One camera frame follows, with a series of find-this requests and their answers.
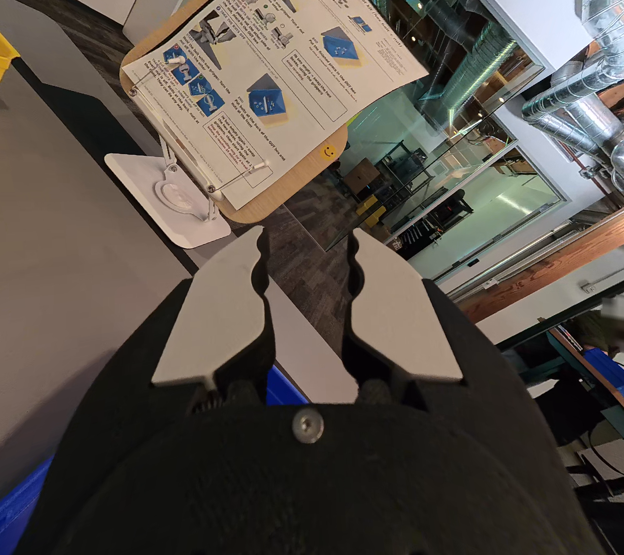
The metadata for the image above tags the blue plastic bin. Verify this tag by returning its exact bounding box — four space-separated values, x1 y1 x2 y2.
0 364 309 537

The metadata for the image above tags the metal shelf with boxes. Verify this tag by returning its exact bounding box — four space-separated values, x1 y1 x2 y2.
341 140 432 205

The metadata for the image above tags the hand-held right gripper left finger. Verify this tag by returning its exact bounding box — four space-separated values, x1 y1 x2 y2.
150 225 275 388

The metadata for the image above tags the yellow plastic bin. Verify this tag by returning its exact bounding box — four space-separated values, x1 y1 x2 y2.
0 31 21 79

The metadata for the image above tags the printed instruction sheet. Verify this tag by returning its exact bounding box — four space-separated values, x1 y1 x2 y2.
121 0 431 211

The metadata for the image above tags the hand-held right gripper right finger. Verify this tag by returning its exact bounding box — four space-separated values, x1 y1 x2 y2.
343 228 465 384

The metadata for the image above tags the dark ribbed duct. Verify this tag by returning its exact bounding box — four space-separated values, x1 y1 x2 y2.
414 19 518 113

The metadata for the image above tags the wooden top desk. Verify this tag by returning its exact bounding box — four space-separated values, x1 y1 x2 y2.
545 325 624 410

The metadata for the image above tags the yellow storage crate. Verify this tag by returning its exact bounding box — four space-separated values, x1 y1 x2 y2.
357 196 392 228

